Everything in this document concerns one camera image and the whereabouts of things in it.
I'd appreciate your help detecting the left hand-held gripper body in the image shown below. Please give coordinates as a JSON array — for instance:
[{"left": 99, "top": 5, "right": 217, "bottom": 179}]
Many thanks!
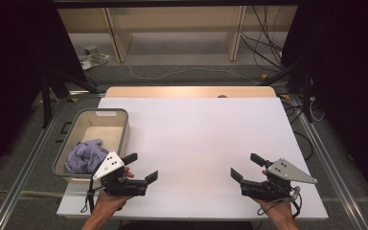
[{"left": 92, "top": 150, "right": 148, "bottom": 196}]

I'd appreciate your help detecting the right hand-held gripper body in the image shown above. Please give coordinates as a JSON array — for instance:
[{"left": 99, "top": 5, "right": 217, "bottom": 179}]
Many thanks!
[{"left": 240, "top": 158, "right": 318, "bottom": 202}]

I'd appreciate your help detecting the purple cloth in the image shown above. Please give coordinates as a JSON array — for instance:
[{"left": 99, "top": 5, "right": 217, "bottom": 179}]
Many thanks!
[{"left": 64, "top": 138, "right": 110, "bottom": 175}]

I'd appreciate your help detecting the beige bin with grey rim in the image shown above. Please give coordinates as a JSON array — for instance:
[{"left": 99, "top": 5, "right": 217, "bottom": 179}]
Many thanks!
[{"left": 52, "top": 107, "right": 131, "bottom": 184}]

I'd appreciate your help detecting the person's left hand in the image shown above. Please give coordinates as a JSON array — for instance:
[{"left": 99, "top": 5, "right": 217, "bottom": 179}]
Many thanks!
[{"left": 95, "top": 167, "right": 135, "bottom": 211}]

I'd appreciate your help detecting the person's right hand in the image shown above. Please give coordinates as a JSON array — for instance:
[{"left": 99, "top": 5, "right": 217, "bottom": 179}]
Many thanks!
[{"left": 252, "top": 197, "right": 297, "bottom": 221}]

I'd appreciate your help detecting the white board sheet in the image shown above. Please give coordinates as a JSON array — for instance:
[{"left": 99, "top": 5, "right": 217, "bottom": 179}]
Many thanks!
[{"left": 56, "top": 97, "right": 330, "bottom": 221}]

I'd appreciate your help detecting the black metal stand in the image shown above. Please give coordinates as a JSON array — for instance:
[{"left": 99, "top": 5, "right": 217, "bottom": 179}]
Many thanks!
[{"left": 260, "top": 53, "right": 314, "bottom": 125}]

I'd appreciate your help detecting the black tripod stand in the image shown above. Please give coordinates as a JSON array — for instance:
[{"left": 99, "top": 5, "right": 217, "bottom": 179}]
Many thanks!
[{"left": 39, "top": 67, "right": 102, "bottom": 129}]

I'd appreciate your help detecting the black curtain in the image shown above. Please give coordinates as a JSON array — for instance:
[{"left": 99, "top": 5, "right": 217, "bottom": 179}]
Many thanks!
[
  {"left": 281, "top": 0, "right": 368, "bottom": 203},
  {"left": 0, "top": 0, "right": 89, "bottom": 186}
]

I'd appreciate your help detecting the wooden shelf unit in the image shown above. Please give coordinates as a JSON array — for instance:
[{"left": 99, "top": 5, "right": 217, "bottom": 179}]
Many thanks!
[{"left": 57, "top": 5, "right": 298, "bottom": 63}]

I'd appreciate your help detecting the left hand-held gripper black cable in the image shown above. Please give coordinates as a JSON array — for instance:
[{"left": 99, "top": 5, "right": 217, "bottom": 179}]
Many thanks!
[{"left": 80, "top": 177, "right": 105, "bottom": 215}]

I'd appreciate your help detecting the right hand-held gripper cable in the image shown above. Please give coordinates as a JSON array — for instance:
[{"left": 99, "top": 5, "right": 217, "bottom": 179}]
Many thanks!
[{"left": 257, "top": 186, "right": 303, "bottom": 220}]

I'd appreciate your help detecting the black cable loop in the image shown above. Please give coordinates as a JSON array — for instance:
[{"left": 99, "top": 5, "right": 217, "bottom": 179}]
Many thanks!
[{"left": 281, "top": 95, "right": 316, "bottom": 161}]

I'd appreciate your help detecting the metal floor rail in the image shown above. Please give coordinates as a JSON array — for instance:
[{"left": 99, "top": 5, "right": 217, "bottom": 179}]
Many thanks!
[
  {"left": 288, "top": 94, "right": 368, "bottom": 230},
  {"left": 0, "top": 95, "right": 75, "bottom": 230}
]

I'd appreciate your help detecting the white floor cable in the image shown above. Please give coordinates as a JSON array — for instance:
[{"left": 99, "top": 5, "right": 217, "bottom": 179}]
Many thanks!
[{"left": 123, "top": 61, "right": 263, "bottom": 86}]

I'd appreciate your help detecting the power adapter with cables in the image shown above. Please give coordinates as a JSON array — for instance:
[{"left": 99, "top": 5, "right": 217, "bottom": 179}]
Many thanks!
[{"left": 79, "top": 45, "right": 111, "bottom": 71}]

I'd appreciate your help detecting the bundle of black cables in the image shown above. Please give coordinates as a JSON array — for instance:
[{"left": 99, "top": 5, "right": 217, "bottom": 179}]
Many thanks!
[{"left": 240, "top": 5, "right": 286, "bottom": 73}]

